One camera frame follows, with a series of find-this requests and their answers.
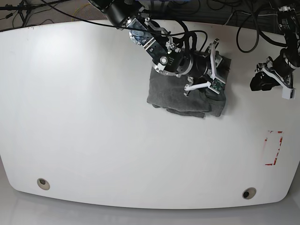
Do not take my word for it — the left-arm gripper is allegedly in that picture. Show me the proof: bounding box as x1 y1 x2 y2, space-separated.
250 56 296 99

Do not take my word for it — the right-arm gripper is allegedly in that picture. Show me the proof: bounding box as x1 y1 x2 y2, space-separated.
184 38 226 97

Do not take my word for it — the grey T-shirt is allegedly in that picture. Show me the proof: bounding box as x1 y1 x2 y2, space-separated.
147 68 226 119

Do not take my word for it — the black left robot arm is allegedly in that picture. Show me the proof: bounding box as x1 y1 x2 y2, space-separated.
250 4 300 99

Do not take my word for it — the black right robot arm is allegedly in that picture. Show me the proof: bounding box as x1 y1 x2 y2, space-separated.
89 0 226 95

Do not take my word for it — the red tape rectangle marking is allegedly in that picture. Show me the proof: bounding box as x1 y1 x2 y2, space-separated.
262 130 284 166

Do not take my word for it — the black tripod stand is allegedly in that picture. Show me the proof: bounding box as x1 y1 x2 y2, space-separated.
0 0 71 28

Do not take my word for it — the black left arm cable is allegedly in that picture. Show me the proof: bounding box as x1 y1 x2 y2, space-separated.
236 0 289 53

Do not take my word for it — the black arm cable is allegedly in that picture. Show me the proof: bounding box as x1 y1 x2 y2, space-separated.
42 0 209 52
236 0 289 53

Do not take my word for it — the right table cable grommet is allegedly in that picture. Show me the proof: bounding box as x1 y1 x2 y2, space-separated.
242 187 256 200

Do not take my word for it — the table cable grommet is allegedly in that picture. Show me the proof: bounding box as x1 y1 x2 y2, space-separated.
37 178 50 191
242 187 256 200

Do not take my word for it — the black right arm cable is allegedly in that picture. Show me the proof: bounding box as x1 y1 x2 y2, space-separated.
42 0 209 52

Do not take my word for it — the left table cable grommet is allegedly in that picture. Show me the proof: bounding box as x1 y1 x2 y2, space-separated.
37 178 50 191

